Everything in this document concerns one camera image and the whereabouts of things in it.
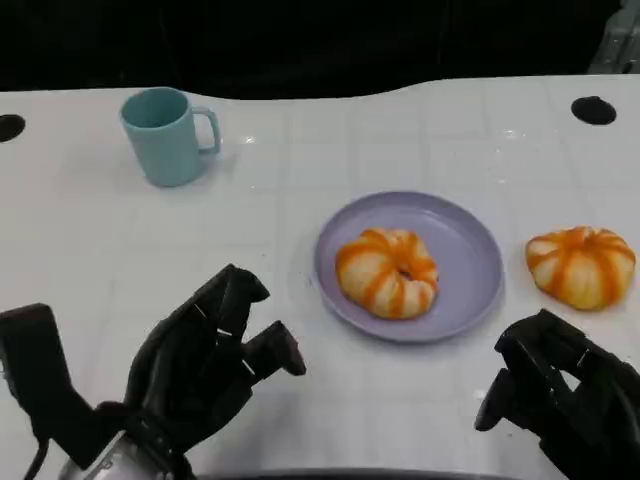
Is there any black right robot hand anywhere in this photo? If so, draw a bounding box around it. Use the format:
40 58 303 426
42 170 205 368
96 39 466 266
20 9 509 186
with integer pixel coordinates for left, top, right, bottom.
473 308 640 480

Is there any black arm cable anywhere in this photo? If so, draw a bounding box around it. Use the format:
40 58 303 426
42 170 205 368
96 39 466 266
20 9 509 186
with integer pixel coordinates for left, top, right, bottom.
28 437 50 480

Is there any grey case in background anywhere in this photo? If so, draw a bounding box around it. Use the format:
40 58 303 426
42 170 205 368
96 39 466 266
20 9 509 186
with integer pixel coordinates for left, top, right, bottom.
587 0 640 75

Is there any orange white toy bread roll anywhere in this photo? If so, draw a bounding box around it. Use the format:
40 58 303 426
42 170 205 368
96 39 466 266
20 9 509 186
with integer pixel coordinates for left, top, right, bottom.
334 227 440 322
524 225 637 312

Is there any black table grommet hole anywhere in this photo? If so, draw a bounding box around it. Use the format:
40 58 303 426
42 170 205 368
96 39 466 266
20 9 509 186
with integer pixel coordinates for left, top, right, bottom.
570 95 617 126
0 114 26 144

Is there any lilac plate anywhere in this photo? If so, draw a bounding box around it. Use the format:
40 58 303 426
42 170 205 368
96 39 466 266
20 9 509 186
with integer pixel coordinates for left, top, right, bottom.
312 190 505 345

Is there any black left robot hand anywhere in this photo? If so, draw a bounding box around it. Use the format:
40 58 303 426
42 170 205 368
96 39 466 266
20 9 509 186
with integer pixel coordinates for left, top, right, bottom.
122 263 307 454

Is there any pale green mug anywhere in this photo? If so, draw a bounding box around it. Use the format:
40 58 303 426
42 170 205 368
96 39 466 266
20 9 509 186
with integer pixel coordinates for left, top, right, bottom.
119 87 222 189

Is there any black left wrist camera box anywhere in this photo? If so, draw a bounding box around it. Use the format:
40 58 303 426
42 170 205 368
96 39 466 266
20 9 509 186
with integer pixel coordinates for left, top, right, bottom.
0 303 110 471

